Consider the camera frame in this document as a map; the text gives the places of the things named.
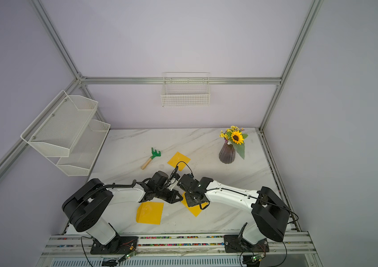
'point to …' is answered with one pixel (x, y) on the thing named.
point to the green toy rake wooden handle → (154, 153)
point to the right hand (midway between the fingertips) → (196, 200)
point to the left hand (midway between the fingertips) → (181, 200)
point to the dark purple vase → (227, 153)
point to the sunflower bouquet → (234, 136)
